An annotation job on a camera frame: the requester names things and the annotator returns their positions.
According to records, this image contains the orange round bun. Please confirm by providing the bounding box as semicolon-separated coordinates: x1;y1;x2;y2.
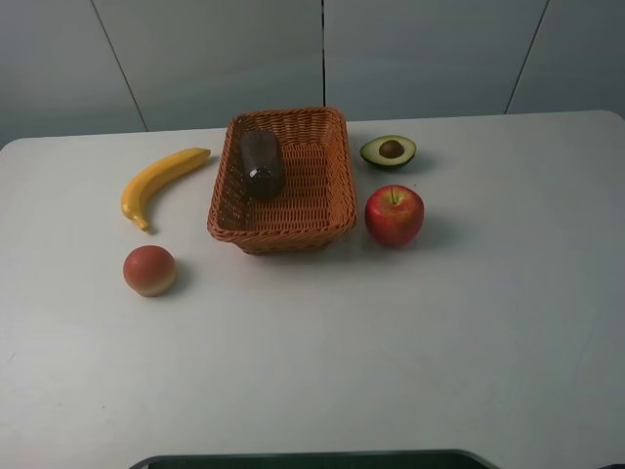
123;245;178;297

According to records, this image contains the halved avocado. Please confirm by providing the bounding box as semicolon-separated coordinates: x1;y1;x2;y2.
359;135;417;170

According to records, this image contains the brown wicker basket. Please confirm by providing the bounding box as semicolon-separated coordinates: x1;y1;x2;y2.
207;107;357;254

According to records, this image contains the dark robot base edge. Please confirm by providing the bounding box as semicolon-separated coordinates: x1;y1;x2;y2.
134;449;494;469

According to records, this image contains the yellow banana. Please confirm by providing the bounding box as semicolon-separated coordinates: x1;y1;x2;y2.
120;148;211;232

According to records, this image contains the red apple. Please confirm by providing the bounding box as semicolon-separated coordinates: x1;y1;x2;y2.
364;185;425;248

